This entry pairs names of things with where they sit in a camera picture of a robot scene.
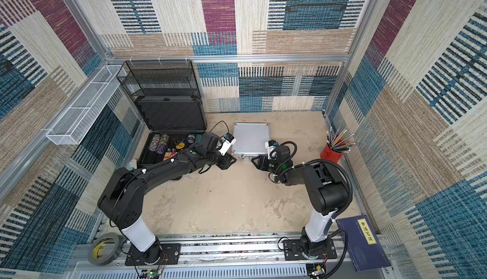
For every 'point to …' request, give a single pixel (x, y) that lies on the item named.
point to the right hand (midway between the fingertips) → (257, 162)
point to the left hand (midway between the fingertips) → (233, 157)
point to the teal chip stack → (198, 138)
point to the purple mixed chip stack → (162, 145)
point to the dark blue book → (364, 247)
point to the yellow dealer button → (180, 146)
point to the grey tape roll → (104, 248)
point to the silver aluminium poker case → (250, 140)
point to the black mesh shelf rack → (160, 78)
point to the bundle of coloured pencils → (338, 144)
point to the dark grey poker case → (170, 125)
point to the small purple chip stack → (190, 138)
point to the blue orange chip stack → (154, 142)
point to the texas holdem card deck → (169, 155)
